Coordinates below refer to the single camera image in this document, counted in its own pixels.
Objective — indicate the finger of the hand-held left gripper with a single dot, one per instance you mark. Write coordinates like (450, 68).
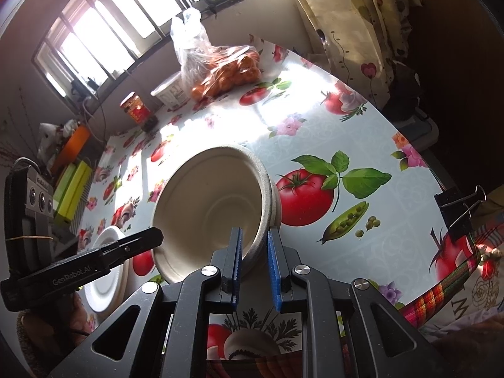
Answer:
(130, 246)

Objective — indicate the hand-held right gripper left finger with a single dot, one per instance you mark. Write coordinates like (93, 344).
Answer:
(236, 269)

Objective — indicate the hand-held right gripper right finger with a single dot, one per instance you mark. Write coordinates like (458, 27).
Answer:
(274, 273)

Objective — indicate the white ribbed paper plate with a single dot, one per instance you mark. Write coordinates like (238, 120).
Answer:
(126, 275)
(104, 287)

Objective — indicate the beige paper bowl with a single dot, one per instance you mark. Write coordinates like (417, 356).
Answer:
(278, 208)
(271, 201)
(204, 204)

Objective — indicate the person's left forearm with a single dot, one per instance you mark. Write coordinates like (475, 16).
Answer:
(31, 338)

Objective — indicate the person's left hand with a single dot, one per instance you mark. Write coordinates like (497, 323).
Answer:
(75, 315)

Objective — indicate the green and white flat box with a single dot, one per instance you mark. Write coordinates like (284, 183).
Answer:
(63, 183)

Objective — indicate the orange container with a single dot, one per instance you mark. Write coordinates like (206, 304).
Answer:
(73, 145)

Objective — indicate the vegetable print tablecloth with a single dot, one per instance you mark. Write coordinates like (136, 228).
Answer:
(393, 228)

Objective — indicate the red label sauce jar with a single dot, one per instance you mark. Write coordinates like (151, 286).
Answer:
(138, 112)

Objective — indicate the white plastic tub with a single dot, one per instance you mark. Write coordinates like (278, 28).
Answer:
(173, 90)

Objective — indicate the colourful plaid cloth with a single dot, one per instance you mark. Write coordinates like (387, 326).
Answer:
(445, 287)

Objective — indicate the black binder clip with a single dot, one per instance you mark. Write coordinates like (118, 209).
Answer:
(453, 208)

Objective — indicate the plastic bag of orange fruit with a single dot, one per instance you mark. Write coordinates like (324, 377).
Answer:
(220, 67)

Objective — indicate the white rose print cloth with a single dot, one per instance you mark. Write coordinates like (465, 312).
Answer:
(480, 295)

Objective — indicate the barred window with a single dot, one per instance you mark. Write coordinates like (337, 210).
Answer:
(118, 19)

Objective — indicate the cream printed curtain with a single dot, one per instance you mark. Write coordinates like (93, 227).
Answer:
(354, 19)

